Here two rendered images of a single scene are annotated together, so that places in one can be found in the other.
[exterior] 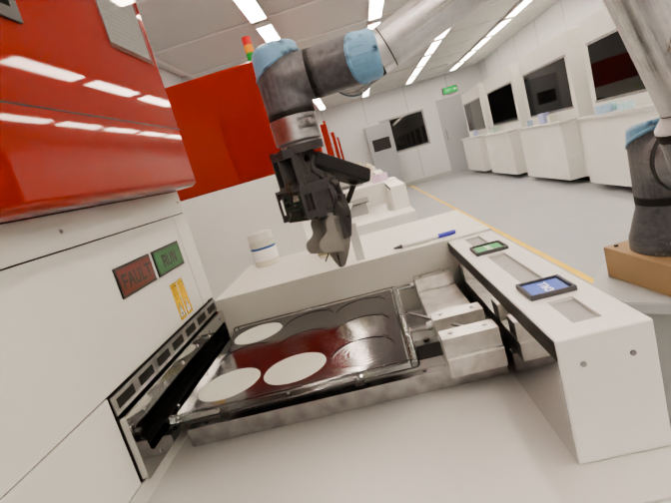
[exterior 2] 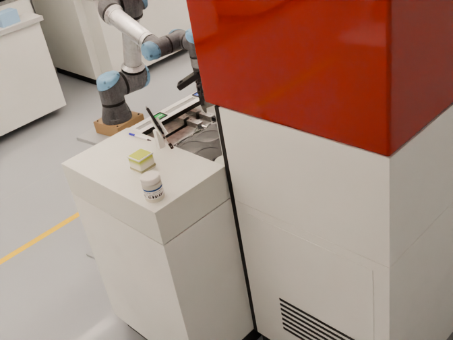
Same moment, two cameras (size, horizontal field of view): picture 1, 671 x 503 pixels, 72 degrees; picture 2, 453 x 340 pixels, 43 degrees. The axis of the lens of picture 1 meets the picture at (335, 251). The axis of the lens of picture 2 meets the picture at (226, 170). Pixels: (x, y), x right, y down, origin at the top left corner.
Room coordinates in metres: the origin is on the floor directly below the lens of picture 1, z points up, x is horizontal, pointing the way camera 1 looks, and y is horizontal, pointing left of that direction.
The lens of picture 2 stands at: (2.35, 1.58, 2.08)
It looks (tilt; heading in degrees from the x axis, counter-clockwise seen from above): 32 degrees down; 224
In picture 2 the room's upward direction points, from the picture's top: 10 degrees counter-clockwise
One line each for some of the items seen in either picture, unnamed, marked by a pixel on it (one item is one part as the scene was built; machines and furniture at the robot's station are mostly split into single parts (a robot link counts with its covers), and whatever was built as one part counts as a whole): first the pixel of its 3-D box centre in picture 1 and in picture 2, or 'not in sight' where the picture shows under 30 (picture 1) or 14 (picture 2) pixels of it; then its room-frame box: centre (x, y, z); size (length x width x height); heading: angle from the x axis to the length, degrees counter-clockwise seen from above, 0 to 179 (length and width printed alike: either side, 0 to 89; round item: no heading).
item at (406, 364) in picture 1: (290, 392); not in sight; (0.61, 0.12, 0.90); 0.37 x 0.01 x 0.01; 84
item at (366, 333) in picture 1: (303, 341); (226, 142); (0.79, 0.10, 0.90); 0.34 x 0.34 x 0.01; 84
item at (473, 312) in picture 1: (457, 318); (195, 123); (0.70, -0.16, 0.89); 0.08 x 0.03 x 0.03; 84
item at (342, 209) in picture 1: (336, 213); not in sight; (0.76, -0.02, 1.11); 0.05 x 0.02 x 0.09; 37
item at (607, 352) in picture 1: (520, 307); (182, 119); (0.69, -0.25, 0.89); 0.55 x 0.09 x 0.14; 174
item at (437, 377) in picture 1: (342, 399); not in sight; (0.67, 0.05, 0.84); 0.50 x 0.02 x 0.03; 84
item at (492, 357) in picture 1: (451, 318); (184, 135); (0.78, -0.17, 0.87); 0.36 x 0.08 x 0.03; 174
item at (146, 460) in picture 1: (191, 374); not in sight; (0.80, 0.31, 0.89); 0.44 x 0.02 x 0.10; 174
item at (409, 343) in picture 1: (402, 317); (197, 133); (0.77, -0.08, 0.90); 0.38 x 0.01 x 0.01; 174
